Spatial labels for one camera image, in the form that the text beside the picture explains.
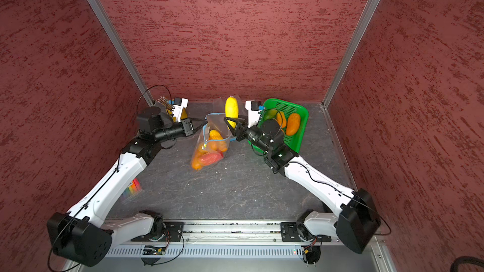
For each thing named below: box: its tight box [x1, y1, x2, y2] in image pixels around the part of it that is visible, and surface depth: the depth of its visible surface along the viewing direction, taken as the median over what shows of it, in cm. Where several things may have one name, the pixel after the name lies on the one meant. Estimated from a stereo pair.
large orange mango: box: [191, 154, 203, 170], surface depth 87 cm
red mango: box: [199, 150, 224, 166], surface depth 85 cm
